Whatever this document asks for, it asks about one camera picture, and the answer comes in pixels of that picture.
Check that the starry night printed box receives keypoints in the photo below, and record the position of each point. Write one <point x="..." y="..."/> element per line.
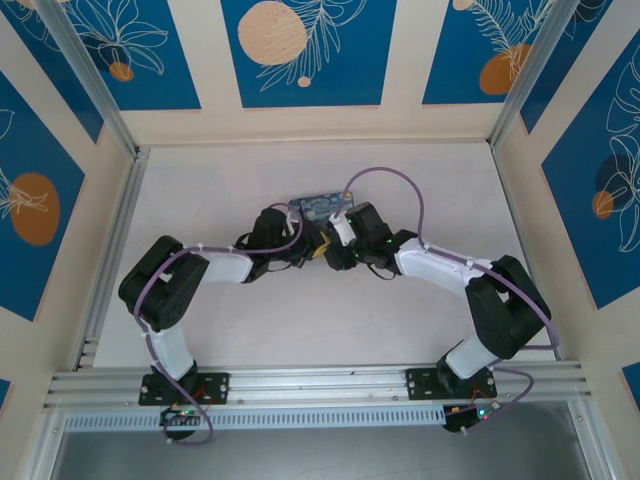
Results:
<point x="320" y="205"/>

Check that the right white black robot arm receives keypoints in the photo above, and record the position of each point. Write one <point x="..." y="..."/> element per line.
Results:
<point x="435" y="267"/>

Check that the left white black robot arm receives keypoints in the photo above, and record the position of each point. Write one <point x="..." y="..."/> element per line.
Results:
<point x="225" y="270"/>

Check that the grey metal sheet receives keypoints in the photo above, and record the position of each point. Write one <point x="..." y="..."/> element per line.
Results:
<point x="320" y="457"/>

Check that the right controller board green light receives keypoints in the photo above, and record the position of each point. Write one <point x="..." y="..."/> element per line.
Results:
<point x="472" y="415"/>

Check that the controller board green light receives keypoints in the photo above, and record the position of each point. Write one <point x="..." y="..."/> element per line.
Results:
<point x="472" y="415"/>
<point x="180" y="415"/>

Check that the left controller board green light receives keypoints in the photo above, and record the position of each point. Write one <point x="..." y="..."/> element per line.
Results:
<point x="180" y="415"/>

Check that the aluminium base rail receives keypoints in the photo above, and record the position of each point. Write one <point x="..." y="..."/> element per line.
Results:
<point x="320" y="385"/>

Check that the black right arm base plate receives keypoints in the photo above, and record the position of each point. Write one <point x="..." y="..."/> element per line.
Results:
<point x="420" y="384"/>

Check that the aluminium table side rail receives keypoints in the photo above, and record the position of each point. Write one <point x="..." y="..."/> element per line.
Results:
<point x="525" y="225"/>
<point x="117" y="225"/>

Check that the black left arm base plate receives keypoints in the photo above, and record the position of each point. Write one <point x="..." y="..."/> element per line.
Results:
<point x="220" y="387"/>

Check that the aluminium frame post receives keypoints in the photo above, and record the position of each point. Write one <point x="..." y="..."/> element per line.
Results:
<point x="90" y="80"/>
<point x="527" y="80"/>

